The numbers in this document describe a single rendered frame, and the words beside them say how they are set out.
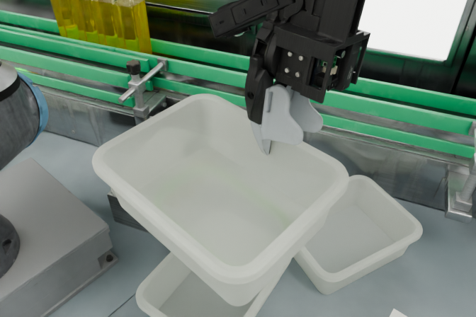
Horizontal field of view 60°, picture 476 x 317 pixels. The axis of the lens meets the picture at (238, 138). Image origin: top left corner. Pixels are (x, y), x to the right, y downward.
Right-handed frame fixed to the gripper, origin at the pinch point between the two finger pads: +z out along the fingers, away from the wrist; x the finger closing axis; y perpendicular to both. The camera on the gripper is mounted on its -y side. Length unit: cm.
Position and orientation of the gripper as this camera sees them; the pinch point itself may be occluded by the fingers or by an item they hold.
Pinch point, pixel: (265, 139)
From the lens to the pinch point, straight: 46.6
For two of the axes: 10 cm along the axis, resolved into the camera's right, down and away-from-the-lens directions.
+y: 7.6, 4.1, -5.0
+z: -1.1, 8.5, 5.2
